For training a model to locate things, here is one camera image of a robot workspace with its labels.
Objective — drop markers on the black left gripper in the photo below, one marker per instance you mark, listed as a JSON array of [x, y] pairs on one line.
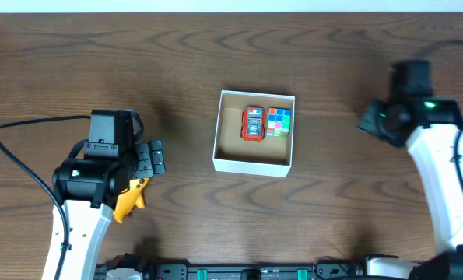
[[149, 158]]

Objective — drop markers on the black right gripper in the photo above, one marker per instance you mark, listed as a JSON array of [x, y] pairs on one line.
[[371, 120]]

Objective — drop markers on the red toy car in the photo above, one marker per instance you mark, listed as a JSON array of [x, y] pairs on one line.
[[253, 124]]

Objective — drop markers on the colourful puzzle cube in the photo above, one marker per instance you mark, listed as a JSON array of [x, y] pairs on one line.
[[278, 122]]

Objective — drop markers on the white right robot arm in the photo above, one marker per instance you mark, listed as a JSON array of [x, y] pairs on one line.
[[432, 132]]

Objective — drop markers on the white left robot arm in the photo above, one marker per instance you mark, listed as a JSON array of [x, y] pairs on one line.
[[98, 183]]

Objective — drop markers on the white cardboard box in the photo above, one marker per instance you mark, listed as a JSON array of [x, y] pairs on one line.
[[271, 157]]

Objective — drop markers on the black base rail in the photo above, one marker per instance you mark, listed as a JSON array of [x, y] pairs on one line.
[[129, 266]]

